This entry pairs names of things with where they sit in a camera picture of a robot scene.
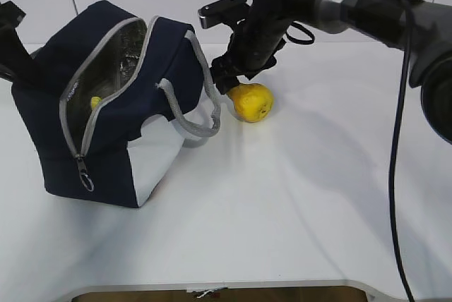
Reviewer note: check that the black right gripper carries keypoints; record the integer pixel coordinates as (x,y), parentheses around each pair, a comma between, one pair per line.
(251,50)

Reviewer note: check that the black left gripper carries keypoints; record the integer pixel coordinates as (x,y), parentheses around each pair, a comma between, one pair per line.
(17,65)

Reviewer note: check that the yellow pear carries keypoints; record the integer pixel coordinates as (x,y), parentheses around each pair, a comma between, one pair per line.
(252,102)

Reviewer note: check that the yellow banana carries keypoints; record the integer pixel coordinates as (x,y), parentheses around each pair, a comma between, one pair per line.
(94,101)

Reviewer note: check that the navy blue lunch bag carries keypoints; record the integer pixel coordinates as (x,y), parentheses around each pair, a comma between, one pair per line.
(156,91)

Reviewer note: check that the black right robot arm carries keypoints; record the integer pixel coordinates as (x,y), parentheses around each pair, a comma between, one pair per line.
(420,28)

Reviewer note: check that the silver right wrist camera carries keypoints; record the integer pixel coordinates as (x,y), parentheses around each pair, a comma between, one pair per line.
(227,12)

